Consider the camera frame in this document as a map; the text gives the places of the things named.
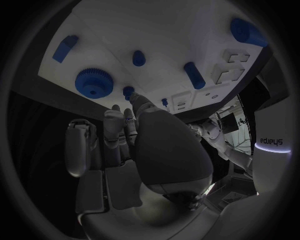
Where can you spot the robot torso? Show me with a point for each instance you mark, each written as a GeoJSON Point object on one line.
{"type": "Point", "coordinates": [273, 138]}

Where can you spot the short blue peg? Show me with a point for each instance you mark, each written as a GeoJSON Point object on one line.
{"type": "Point", "coordinates": [138, 58]}

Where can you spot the blue rectangular block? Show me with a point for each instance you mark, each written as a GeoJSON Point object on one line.
{"type": "Point", "coordinates": [64, 48]}

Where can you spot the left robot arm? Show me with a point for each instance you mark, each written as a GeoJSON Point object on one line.
{"type": "Point", "coordinates": [225, 144]}

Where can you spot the white task board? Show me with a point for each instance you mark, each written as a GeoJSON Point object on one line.
{"type": "Point", "coordinates": [150, 45]}

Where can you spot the long blue cylinder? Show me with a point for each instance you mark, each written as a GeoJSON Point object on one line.
{"type": "Point", "coordinates": [194, 75]}

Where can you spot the small blue gear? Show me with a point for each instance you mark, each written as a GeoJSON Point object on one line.
{"type": "Point", "coordinates": [127, 92]}

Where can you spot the small blue plug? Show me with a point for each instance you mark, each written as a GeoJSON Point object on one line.
{"type": "Point", "coordinates": [164, 102]}

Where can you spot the large blue cylinder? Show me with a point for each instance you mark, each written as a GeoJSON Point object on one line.
{"type": "Point", "coordinates": [247, 32]}

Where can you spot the large blue gear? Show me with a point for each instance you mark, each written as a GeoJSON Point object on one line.
{"type": "Point", "coordinates": [94, 83]}

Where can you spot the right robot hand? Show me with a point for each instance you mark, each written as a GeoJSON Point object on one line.
{"type": "Point", "coordinates": [168, 150]}

